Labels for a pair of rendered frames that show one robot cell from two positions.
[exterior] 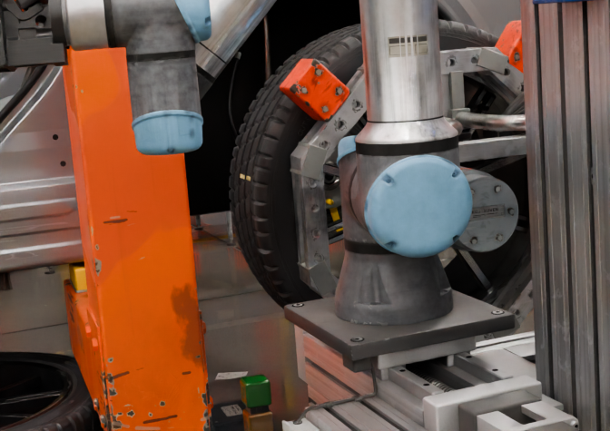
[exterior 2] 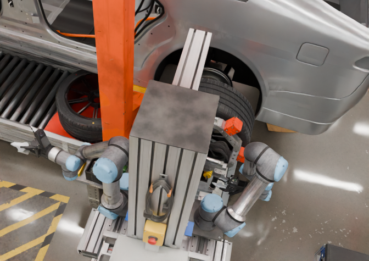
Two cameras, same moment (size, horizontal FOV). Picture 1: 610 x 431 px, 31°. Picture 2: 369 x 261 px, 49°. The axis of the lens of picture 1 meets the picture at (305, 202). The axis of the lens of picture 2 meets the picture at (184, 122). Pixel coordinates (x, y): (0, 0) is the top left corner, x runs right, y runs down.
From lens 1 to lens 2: 2.08 m
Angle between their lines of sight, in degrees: 47
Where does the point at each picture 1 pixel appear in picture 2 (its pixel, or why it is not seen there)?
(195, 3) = (70, 168)
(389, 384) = not seen: hidden behind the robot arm
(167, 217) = (118, 127)
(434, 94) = (112, 201)
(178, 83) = (67, 174)
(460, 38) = (219, 112)
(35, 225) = not seen: hidden behind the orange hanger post
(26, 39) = (43, 154)
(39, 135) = not seen: hidden behind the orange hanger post
